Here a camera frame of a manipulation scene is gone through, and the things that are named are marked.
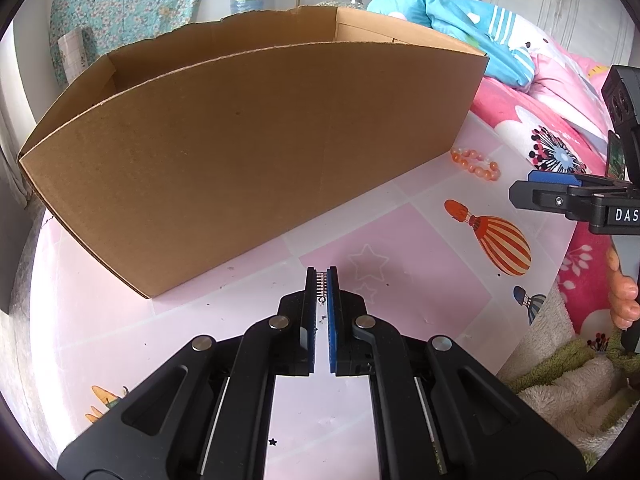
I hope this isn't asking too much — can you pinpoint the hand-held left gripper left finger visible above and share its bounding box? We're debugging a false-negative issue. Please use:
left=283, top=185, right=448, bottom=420
left=56, top=266, right=321, bottom=480

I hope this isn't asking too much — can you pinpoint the pink floral blanket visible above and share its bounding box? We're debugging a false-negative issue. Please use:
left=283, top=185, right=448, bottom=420
left=467, top=40, right=640, bottom=356

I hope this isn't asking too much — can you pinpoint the brown cardboard box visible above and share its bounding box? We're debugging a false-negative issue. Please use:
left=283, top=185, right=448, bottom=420
left=17, top=6, right=491, bottom=300

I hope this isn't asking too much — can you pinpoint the orange pink bead bracelet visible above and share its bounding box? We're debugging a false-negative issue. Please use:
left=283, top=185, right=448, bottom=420
left=450, top=147, right=501, bottom=182

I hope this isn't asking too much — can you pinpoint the teal floral hanging cloth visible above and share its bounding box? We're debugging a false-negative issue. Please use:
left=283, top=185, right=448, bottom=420
left=49, top=0, right=220, bottom=86

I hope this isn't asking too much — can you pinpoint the green white fluffy towel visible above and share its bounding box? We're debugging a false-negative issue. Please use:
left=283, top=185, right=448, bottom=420
left=500, top=280, right=640, bottom=466

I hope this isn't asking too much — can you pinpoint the blue cartoon quilt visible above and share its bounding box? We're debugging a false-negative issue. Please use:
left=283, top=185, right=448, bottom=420
left=366, top=0, right=556, bottom=92

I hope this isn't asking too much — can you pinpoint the grey cabinet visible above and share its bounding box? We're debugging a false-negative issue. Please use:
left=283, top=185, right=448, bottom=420
left=0, top=200, right=23, bottom=316

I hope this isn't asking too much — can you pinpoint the person's right hand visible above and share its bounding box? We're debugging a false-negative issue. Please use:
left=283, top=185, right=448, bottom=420
left=606, top=247, right=640, bottom=332

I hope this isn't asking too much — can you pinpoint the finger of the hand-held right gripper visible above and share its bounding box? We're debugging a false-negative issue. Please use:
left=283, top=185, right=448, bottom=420
left=528, top=170, right=640, bottom=194
left=509, top=181, right=592, bottom=221

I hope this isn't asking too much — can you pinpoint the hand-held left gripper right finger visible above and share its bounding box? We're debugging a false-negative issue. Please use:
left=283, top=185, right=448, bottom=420
left=327, top=266, right=586, bottom=480

